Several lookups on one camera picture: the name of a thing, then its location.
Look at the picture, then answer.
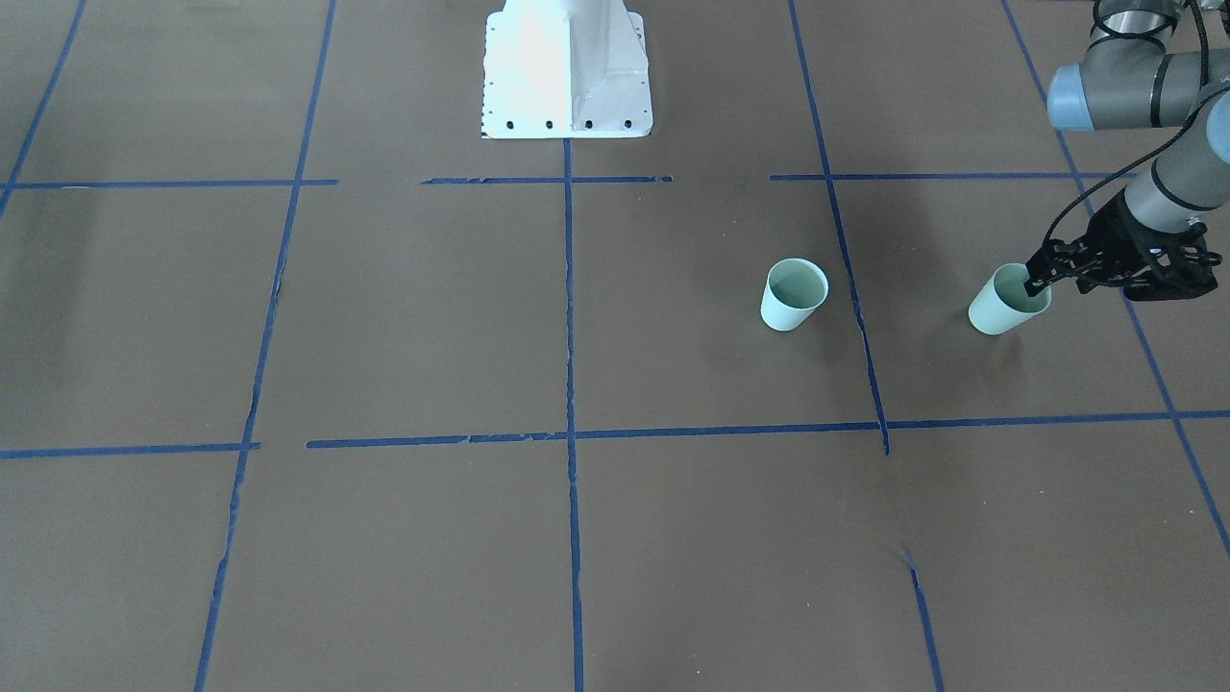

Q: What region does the brown paper table cover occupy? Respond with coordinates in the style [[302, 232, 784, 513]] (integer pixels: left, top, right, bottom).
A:
[[2, 1, 1228, 691]]

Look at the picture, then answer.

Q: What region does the standing mint green cup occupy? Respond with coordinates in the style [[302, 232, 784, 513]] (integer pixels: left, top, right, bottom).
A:
[[760, 258, 829, 332]]

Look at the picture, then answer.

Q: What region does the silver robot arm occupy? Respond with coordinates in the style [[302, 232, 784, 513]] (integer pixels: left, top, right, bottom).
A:
[[1023, 1, 1228, 302]]

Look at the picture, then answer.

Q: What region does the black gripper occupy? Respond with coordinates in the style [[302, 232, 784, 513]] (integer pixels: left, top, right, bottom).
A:
[[1023, 191, 1193, 297]]

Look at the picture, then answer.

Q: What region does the mint green cup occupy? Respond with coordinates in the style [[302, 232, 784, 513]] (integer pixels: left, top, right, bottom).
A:
[[760, 258, 829, 332], [967, 263, 1050, 334]]

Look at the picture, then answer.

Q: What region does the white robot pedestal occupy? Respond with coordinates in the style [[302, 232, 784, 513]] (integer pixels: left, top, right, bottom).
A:
[[480, 1, 654, 139]]

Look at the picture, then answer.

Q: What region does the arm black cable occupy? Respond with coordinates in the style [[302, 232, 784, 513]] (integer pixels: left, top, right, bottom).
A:
[[1043, 0, 1230, 261]]

